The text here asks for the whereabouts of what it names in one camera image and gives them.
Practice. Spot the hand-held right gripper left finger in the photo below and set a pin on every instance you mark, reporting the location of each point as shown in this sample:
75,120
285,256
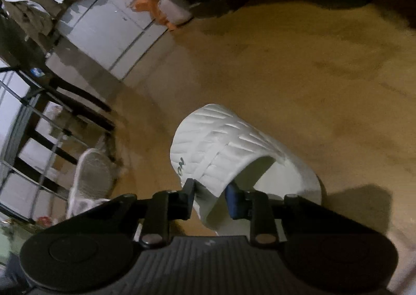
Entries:
189,191

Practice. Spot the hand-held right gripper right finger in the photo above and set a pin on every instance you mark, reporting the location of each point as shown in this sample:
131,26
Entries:
232,201

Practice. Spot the white quilted slide sandal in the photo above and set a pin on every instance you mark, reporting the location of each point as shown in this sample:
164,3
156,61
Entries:
247,155

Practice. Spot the white shoe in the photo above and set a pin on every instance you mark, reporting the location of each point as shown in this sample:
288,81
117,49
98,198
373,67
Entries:
92,175

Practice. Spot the black and chrome shoe rack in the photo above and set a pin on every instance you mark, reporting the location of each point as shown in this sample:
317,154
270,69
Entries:
48,152

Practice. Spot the orange plastic bag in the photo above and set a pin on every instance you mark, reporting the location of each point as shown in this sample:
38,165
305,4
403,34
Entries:
162,2

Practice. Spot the blue and white packet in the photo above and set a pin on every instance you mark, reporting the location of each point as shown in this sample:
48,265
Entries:
36,72

